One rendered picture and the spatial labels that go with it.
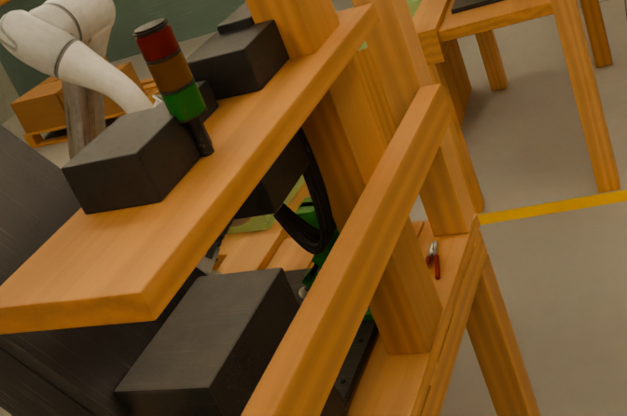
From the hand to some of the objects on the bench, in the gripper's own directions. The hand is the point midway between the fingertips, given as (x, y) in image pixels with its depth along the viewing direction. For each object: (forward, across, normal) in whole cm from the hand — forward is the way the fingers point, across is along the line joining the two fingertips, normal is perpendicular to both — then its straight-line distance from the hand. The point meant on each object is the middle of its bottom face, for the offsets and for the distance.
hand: (205, 264), depth 169 cm
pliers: (-30, -8, +49) cm, 58 cm away
